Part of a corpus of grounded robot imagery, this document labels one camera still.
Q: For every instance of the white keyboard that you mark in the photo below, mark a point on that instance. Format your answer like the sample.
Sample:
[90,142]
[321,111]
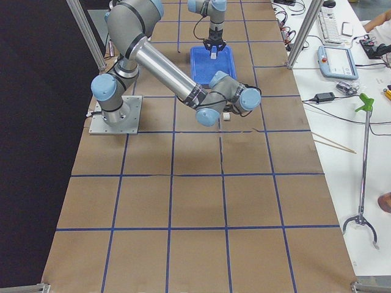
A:
[330,32]

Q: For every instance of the small circuit board bag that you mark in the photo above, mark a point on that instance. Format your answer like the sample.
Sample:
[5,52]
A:
[346,88]

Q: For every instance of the blue plastic tray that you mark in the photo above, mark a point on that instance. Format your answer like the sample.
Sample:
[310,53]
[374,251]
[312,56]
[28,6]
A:
[203,67]

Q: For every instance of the green handled reacher grabber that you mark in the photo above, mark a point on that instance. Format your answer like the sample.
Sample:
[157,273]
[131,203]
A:
[359,219]

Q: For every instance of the left aluminium frame post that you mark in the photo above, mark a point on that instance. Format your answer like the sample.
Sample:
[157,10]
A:
[85,28]

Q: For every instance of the aluminium frame post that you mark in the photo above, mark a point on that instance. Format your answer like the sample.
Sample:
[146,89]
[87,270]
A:
[85,28]
[309,19]

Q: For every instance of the teach pendant tablet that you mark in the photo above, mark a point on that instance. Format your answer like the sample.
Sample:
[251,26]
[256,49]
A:
[337,63]

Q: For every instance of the black power adapter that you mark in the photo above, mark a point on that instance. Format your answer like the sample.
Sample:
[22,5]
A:
[324,97]

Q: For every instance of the person at desk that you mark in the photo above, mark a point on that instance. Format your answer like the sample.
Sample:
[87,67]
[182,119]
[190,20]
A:
[379,27]

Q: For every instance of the black computer mouse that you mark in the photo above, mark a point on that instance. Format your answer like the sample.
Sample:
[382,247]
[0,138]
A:
[329,3]

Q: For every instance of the smartphone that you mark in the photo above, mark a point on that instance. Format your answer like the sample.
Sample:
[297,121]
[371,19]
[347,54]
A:
[347,29]

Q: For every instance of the wooden chopsticks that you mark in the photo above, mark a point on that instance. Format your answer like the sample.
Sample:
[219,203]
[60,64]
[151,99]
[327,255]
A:
[325,141]

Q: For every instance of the brown paper table cover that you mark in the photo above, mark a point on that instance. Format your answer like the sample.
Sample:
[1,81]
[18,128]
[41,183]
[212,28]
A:
[242,206]

